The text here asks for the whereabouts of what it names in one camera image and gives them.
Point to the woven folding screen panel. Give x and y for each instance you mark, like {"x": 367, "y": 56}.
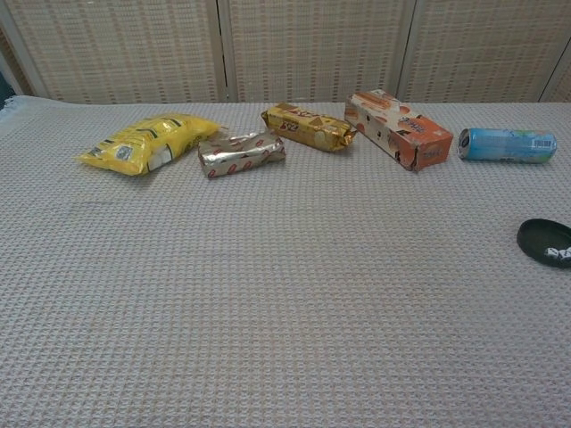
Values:
{"x": 111, "y": 49}
{"x": 316, "y": 49}
{"x": 486, "y": 49}

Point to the gold biscuit pack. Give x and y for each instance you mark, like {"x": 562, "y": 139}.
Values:
{"x": 308, "y": 127}

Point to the orange biscuit box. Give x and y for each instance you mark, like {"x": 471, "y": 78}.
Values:
{"x": 392, "y": 127}

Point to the white die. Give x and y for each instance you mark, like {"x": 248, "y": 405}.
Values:
{"x": 553, "y": 254}
{"x": 566, "y": 252}

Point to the silver foil snack pack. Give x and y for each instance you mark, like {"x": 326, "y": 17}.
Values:
{"x": 241, "y": 153}

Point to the light blue drink can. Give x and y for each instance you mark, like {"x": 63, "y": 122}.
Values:
{"x": 504, "y": 145}

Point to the beige waffle tablecloth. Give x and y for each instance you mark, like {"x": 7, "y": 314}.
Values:
{"x": 267, "y": 290}

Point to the black round object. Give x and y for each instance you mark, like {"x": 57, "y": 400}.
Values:
{"x": 537, "y": 236}

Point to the yellow snack bag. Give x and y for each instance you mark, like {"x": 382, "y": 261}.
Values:
{"x": 134, "y": 142}

